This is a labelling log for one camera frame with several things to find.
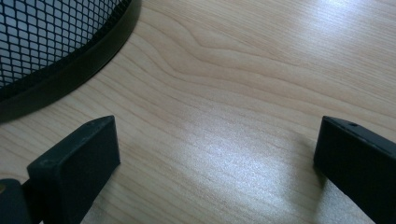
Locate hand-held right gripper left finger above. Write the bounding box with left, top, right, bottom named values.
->
left=26, top=115, right=121, bottom=224

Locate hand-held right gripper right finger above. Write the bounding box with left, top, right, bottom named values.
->
left=313, top=115, right=396, bottom=224

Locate black mesh metal basket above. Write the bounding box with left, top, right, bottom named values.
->
left=0, top=0, right=143, bottom=123

